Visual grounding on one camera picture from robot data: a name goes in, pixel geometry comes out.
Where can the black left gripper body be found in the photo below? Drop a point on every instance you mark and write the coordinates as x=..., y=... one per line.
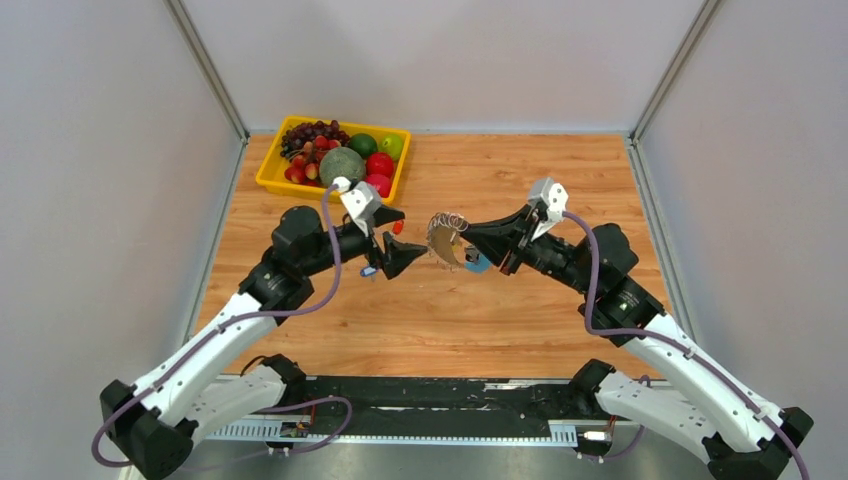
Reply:
x=374, y=255

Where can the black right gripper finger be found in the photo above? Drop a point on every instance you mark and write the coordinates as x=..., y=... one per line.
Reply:
x=507, y=229
x=504, y=256

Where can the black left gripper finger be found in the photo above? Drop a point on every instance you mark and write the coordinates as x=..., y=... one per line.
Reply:
x=397, y=256
x=384, y=215

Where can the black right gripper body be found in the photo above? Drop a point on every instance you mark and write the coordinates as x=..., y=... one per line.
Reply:
x=546, y=251

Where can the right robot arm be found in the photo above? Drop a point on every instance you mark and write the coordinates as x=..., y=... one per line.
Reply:
x=735, y=432

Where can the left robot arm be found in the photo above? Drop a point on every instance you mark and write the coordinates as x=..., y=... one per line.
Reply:
x=154, y=422

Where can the key with blue tag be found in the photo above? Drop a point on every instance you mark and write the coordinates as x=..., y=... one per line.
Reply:
x=369, y=272

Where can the red apple lower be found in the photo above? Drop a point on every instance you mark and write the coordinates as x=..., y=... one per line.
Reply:
x=381, y=183

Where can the red apple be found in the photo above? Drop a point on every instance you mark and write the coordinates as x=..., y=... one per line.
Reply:
x=380, y=163
x=381, y=183

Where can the red apple upper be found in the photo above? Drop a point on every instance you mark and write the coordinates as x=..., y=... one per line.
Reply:
x=380, y=163

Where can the green netted melon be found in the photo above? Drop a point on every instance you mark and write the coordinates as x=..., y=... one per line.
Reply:
x=341, y=162

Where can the dark green lime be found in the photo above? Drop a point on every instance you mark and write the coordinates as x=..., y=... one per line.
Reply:
x=363, y=144

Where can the small red peaches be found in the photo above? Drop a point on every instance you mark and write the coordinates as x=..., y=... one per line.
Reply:
x=304, y=158

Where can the dark grape bunch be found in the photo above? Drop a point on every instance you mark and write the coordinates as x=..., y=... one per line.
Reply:
x=295, y=138

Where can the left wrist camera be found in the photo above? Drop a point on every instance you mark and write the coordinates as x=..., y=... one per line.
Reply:
x=362, y=201

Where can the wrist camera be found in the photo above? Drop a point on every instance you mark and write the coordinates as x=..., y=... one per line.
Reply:
x=548, y=200
x=362, y=201

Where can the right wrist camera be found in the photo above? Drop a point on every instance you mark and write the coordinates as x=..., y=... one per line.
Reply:
x=548, y=200

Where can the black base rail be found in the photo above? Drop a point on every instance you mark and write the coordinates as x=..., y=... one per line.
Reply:
x=432, y=411

